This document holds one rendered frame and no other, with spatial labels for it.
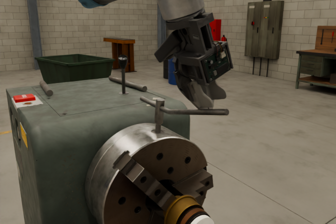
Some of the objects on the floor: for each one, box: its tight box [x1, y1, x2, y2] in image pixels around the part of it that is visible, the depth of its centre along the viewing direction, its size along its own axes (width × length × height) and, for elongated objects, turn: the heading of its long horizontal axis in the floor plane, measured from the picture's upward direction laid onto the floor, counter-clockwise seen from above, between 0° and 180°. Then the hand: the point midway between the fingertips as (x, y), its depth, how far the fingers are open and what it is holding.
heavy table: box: [103, 38, 137, 73], centre depth 959 cm, size 161×44×100 cm, turn 34°
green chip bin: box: [35, 54, 116, 84], centre depth 562 cm, size 134×94×85 cm
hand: (205, 107), depth 61 cm, fingers closed
